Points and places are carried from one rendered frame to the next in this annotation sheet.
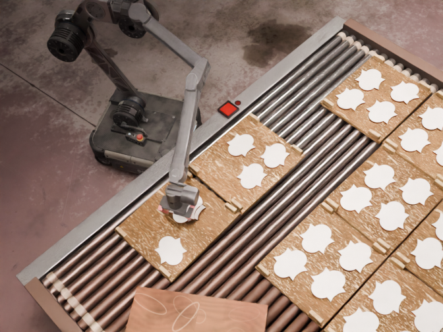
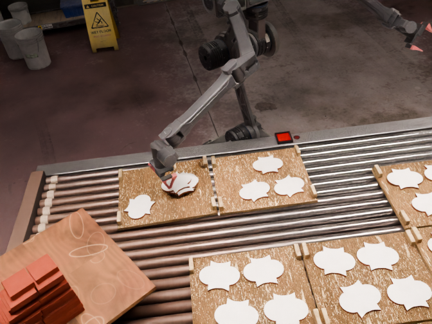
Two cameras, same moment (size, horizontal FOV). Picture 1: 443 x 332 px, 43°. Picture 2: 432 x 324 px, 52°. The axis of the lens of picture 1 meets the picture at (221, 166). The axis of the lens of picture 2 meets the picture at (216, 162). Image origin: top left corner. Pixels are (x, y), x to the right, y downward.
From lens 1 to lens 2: 1.15 m
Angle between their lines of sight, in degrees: 28
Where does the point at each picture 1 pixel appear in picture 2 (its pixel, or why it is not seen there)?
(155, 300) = (82, 224)
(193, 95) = (225, 78)
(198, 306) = (105, 249)
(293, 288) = (202, 297)
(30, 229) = not seen: hidden behind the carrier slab
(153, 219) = (151, 179)
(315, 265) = (240, 292)
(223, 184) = (225, 184)
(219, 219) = (197, 206)
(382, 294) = not seen: outside the picture
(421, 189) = (417, 294)
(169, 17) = (334, 101)
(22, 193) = not seen: hidden behind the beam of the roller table
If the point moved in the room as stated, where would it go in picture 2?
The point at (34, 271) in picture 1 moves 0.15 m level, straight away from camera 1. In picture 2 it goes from (49, 169) to (55, 150)
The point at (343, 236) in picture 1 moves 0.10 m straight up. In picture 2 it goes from (290, 285) to (292, 268)
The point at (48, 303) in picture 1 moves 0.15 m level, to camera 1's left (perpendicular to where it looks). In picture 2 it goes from (31, 190) to (10, 179)
